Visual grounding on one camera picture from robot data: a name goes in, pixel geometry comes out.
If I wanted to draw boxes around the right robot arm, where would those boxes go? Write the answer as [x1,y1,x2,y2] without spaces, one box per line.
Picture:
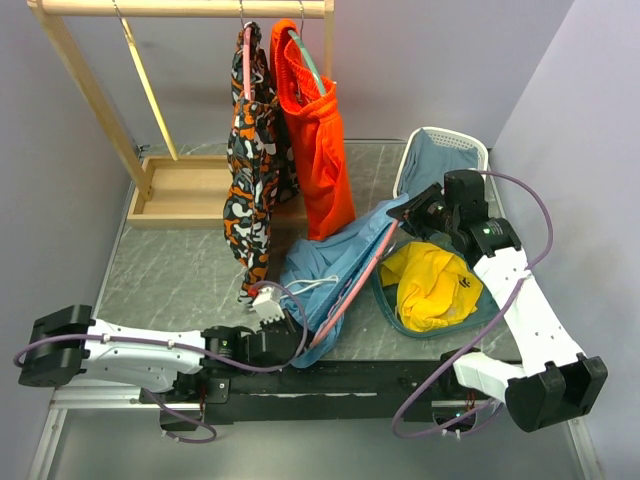
[387,169,608,437]

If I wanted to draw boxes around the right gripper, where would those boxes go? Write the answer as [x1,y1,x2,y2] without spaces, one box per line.
[388,181,460,240]

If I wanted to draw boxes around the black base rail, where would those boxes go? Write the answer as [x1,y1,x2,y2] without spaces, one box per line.
[138,357,496,434]

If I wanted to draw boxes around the orange shorts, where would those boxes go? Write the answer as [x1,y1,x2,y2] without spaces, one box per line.
[270,19,356,240]

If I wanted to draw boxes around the yellow garment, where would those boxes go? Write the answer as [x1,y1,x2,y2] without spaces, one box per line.
[380,242,483,333]

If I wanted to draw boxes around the grey-blue garment in basket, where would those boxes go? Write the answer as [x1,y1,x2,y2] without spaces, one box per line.
[397,128,480,199]

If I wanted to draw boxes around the teal transparent tray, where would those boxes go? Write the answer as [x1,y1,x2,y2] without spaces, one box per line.
[372,233,499,339]

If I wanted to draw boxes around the camouflage patterned shorts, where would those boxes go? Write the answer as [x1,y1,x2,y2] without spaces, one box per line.
[223,22,299,307]

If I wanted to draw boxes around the pink hanger under camouflage shorts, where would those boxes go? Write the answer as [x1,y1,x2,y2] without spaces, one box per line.
[239,0,254,101]

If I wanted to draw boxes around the wooden clothes rack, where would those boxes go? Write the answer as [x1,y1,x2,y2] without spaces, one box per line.
[28,1,335,229]

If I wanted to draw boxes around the pink plastic hanger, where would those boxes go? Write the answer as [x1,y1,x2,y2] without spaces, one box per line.
[310,220,399,349]

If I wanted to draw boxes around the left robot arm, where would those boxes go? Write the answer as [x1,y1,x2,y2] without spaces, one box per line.
[13,305,313,402]

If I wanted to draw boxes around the teal hanger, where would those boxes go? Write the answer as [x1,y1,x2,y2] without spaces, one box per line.
[288,0,326,96]

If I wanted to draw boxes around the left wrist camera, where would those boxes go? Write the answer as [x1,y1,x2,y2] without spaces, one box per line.
[251,286,284,321]

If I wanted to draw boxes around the light blue shorts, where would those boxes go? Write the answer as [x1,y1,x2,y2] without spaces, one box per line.
[278,192,414,370]

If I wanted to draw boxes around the white plastic basket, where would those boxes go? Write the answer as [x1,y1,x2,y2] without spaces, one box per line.
[392,126,489,201]

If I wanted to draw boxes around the wooden hanger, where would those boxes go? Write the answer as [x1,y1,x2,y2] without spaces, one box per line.
[112,0,178,162]

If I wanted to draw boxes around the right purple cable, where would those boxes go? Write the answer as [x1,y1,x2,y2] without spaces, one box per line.
[391,170,555,439]

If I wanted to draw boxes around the purple cable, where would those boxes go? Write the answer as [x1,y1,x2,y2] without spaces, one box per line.
[12,280,310,375]
[391,170,555,439]

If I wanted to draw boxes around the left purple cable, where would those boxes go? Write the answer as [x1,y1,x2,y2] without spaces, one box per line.
[12,280,310,375]

